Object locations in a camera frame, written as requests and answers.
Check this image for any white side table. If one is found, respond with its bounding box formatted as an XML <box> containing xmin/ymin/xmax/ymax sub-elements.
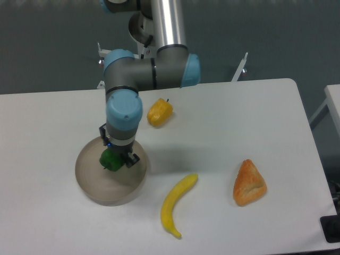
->
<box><xmin>308</xmin><ymin>84</ymin><xmax>340</xmax><ymax>134</ymax></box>

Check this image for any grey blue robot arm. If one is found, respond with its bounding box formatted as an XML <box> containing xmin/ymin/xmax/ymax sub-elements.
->
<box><xmin>99</xmin><ymin>1</ymin><xmax>201</xmax><ymax>172</ymax></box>

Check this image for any orange toy pastry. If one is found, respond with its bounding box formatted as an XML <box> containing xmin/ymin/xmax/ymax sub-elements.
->
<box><xmin>233</xmin><ymin>159</ymin><xmax>267</xmax><ymax>207</ymax></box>

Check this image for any yellow toy banana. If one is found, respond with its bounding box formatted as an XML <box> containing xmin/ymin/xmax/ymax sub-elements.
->
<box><xmin>160</xmin><ymin>174</ymin><xmax>199</xmax><ymax>240</ymax></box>

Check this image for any black device at edge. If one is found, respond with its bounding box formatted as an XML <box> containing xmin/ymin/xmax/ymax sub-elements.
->
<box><xmin>319</xmin><ymin>180</ymin><xmax>340</xmax><ymax>243</ymax></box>

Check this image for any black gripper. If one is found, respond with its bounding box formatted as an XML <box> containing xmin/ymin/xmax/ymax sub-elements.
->
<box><xmin>99</xmin><ymin>124</ymin><xmax>140</xmax><ymax>168</ymax></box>

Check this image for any beige round plate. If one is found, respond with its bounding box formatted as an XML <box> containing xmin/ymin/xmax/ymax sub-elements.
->
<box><xmin>75</xmin><ymin>137</ymin><xmax>147</xmax><ymax>206</ymax></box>

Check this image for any green toy pepper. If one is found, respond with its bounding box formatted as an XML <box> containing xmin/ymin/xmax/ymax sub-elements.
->
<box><xmin>99</xmin><ymin>149</ymin><xmax>124</xmax><ymax>172</ymax></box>

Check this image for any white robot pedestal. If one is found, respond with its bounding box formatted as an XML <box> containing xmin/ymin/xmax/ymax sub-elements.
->
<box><xmin>96</xmin><ymin>12</ymin><xmax>249</xmax><ymax>90</ymax></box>

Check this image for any yellow toy pepper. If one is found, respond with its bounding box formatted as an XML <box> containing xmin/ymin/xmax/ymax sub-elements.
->
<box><xmin>147</xmin><ymin>98</ymin><xmax>173</xmax><ymax>126</ymax></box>

